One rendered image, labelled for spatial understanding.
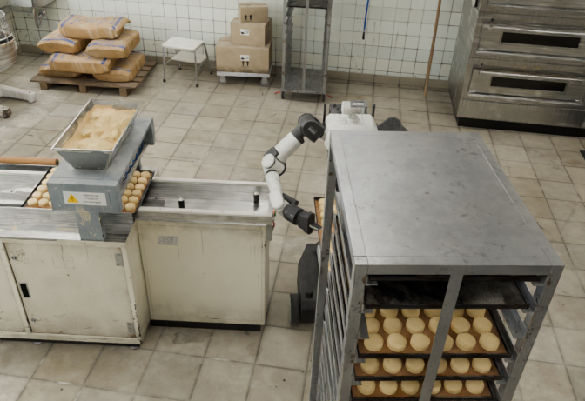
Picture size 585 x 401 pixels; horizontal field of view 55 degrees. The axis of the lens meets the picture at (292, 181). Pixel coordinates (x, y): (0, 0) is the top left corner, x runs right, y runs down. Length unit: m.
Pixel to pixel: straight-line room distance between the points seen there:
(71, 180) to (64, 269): 0.56
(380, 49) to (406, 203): 5.35
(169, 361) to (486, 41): 4.02
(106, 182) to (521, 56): 4.17
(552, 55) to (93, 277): 4.53
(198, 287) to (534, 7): 3.92
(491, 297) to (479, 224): 0.18
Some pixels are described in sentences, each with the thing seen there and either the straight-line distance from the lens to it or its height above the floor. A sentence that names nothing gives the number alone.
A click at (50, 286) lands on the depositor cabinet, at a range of 3.32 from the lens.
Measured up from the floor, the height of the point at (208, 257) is 0.60.
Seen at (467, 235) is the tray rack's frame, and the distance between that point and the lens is 1.43.
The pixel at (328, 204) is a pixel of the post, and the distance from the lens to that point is 1.92.
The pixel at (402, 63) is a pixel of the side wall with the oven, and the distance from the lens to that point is 6.84.
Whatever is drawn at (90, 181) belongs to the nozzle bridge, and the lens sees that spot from 2.81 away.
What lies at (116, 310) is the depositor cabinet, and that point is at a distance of 3.31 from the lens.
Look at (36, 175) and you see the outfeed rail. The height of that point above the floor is 0.89.
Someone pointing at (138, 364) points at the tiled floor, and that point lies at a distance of 3.48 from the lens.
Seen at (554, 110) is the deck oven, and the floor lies 0.29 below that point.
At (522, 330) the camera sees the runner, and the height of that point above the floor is 1.59.
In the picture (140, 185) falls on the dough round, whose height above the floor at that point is 0.92.
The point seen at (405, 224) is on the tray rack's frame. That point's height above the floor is 1.82.
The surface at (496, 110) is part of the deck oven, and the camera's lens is 6.07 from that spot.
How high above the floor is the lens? 2.65
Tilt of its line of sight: 33 degrees down
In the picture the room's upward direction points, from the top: 2 degrees clockwise
